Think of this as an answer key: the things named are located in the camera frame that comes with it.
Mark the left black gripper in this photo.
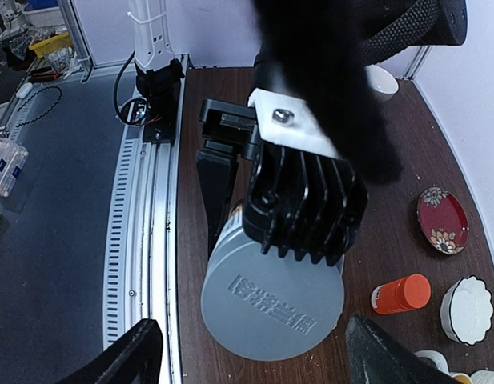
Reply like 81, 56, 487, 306
196, 98, 261, 256

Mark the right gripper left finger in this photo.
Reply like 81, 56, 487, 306
60, 318, 163, 383

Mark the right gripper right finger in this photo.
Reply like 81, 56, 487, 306
345, 314, 456, 384

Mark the amber bottle grey cap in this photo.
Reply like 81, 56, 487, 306
200, 203, 345, 362

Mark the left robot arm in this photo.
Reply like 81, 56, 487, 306
196, 1, 467, 260

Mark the yellow inside patterned mug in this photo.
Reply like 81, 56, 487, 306
414, 350, 473, 384

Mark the orange pill bottle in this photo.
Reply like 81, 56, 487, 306
370, 274, 432, 315

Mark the white fluted bowl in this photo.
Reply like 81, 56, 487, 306
440, 275, 494, 346

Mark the cream ribbed mug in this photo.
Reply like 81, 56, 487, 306
471, 370, 494, 384

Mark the red patterned plate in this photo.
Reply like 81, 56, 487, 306
416, 186, 470, 255

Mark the white rice bowl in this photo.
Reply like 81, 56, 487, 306
365, 65, 400, 102

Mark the clear storage box background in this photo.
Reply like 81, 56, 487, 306
0, 138, 29, 198

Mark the yellow parts bin background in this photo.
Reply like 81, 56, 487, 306
29, 32, 73, 58

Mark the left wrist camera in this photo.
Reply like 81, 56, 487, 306
243, 88, 369, 266

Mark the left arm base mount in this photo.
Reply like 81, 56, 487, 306
135, 58, 185, 144

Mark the aluminium front rail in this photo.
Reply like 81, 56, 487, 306
100, 55, 191, 384

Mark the left aluminium frame post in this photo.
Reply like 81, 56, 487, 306
402, 46, 432, 81

